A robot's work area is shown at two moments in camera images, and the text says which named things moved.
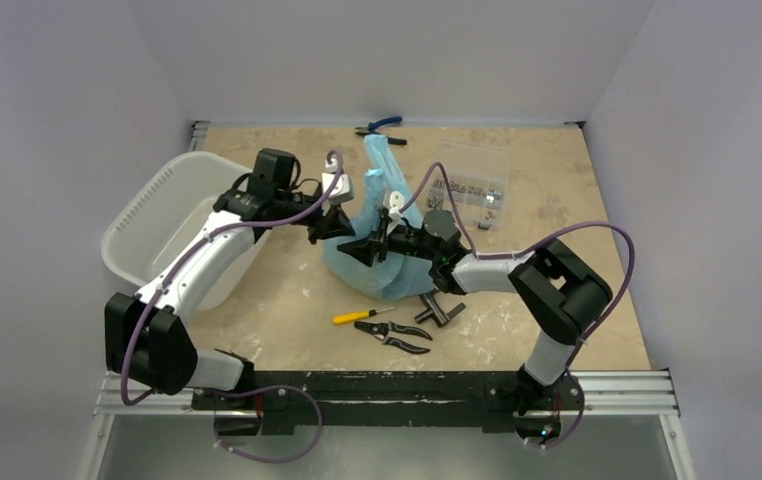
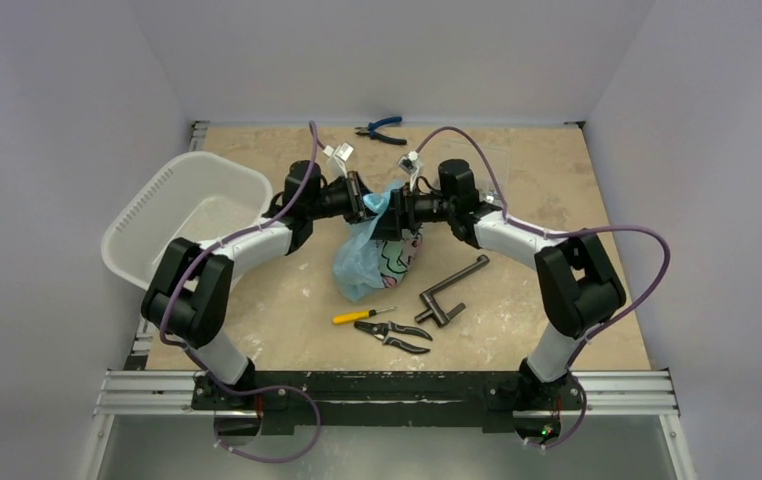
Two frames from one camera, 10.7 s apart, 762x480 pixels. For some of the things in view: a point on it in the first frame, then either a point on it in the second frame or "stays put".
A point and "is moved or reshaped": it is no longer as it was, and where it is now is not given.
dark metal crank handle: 435,311 stays put
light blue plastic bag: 400,279 is moved or reshaped
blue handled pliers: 371,130 stays put
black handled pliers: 383,330 stays put
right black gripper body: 381,240 → 405,208
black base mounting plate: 409,400 stays put
